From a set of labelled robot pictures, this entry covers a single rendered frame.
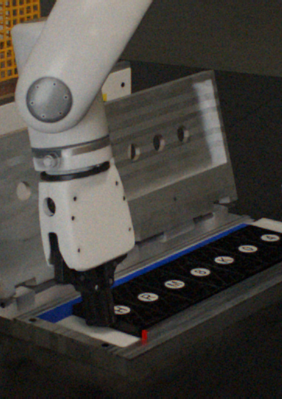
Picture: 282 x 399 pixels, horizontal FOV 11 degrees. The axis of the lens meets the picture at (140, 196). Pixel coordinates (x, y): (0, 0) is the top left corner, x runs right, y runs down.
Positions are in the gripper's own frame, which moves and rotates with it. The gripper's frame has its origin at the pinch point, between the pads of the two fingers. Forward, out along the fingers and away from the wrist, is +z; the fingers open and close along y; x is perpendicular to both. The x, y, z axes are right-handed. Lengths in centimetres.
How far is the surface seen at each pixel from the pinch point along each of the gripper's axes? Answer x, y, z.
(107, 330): -0.4, 0.2, 2.8
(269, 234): 1.2, 33.9, 1.2
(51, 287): 10.7, 3.9, -0.5
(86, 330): 1.4, -1.1, 2.4
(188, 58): 150, 207, 2
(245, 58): 134, 211, 4
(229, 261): -0.5, 22.9, 1.5
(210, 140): 11.6, 38.0, -10.1
